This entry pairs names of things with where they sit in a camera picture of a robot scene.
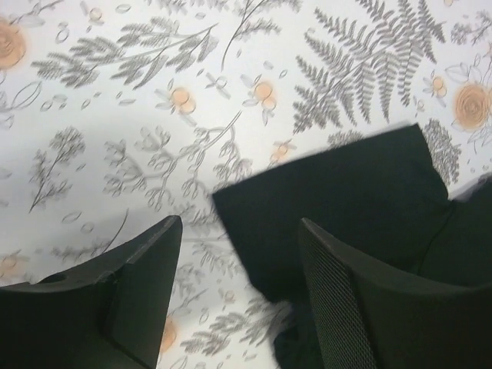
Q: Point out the floral table mat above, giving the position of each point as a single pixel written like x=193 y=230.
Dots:
x=115 y=114

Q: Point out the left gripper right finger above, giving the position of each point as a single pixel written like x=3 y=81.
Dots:
x=369 y=314

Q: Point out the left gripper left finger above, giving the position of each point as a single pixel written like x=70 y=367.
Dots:
x=108 y=312

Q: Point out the black t shirt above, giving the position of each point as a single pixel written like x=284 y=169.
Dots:
x=380 y=195

